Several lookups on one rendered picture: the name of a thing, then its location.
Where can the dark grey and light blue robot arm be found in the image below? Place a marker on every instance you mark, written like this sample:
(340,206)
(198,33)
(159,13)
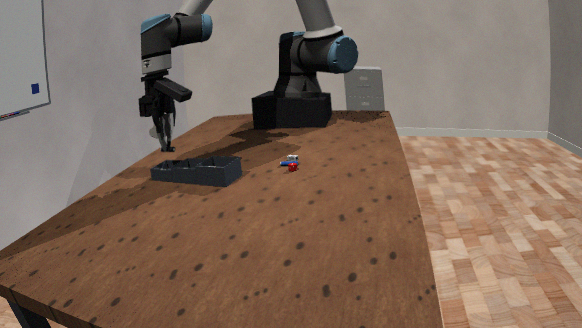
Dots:
(326,49)

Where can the black rack of three bins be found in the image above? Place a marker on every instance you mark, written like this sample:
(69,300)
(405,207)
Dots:
(215,171)

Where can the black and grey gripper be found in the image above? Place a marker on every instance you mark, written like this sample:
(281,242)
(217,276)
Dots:
(161,104)

